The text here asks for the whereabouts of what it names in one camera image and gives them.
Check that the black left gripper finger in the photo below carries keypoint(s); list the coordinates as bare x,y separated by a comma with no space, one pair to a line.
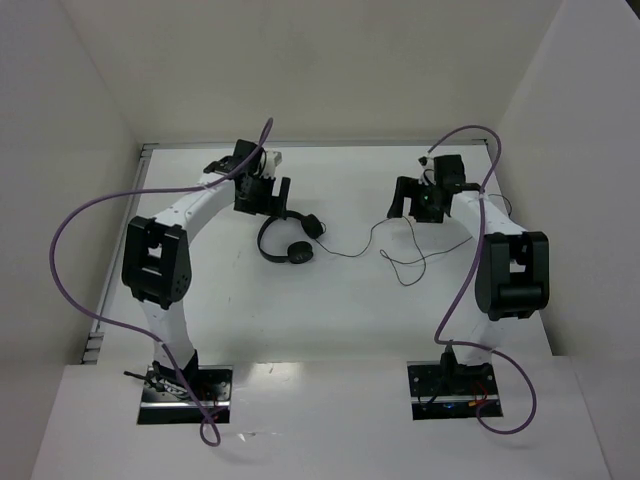
265,203
283,197

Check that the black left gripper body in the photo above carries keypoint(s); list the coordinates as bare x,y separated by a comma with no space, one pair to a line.
261,201

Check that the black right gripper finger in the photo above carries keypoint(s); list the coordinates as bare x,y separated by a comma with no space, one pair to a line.
402,186
417,209

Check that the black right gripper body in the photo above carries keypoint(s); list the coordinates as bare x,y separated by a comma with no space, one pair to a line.
432,214

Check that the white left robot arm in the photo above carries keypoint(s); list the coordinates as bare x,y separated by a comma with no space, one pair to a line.
157,265

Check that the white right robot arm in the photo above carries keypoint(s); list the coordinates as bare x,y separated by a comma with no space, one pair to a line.
509,270

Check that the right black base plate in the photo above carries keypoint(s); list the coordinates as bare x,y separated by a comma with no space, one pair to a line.
434,398

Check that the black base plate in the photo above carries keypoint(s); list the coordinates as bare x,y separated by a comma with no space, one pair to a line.
434,398
166,403

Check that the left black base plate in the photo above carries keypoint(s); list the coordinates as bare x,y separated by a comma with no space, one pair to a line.
166,403

